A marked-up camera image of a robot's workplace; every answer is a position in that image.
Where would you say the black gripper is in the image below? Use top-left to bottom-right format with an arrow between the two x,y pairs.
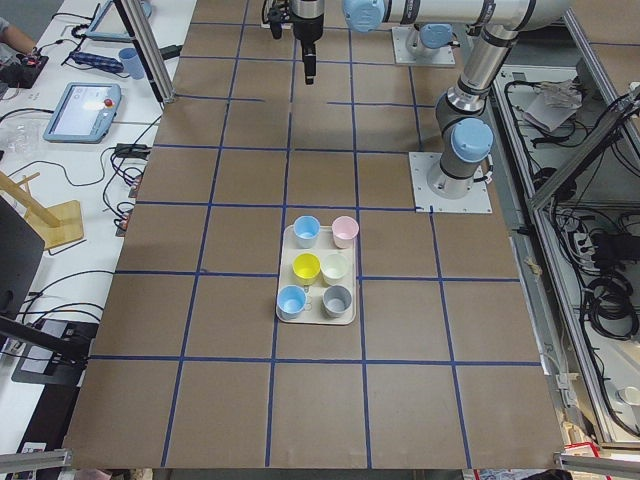
290,0 -> 325,84

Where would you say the light blue cup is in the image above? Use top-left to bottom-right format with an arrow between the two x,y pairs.
276,285 -> 307,321
293,215 -> 321,249

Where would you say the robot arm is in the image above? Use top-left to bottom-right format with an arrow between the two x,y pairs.
341,1 -> 571,92
428,25 -> 518,200

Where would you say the blue cup on desk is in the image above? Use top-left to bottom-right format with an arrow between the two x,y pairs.
119,47 -> 145,80

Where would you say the pink cup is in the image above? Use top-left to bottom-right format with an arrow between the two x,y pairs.
331,216 -> 359,249

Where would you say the yellow cup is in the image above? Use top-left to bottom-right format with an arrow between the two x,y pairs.
292,253 -> 321,286

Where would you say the cream white cup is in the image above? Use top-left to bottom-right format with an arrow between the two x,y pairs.
320,253 -> 350,286

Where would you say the grey cup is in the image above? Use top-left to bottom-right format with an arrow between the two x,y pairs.
322,285 -> 353,318

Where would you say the teach pendant tablet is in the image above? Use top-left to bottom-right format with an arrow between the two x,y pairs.
43,82 -> 122,144
85,1 -> 131,43

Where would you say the cream plastic tray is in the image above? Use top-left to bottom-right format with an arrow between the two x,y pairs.
278,225 -> 358,325

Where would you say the wooden stand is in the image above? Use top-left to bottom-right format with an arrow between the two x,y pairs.
1,172 -> 84,250

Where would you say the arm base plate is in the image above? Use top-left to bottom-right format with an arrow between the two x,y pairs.
392,23 -> 455,67
408,152 -> 493,214

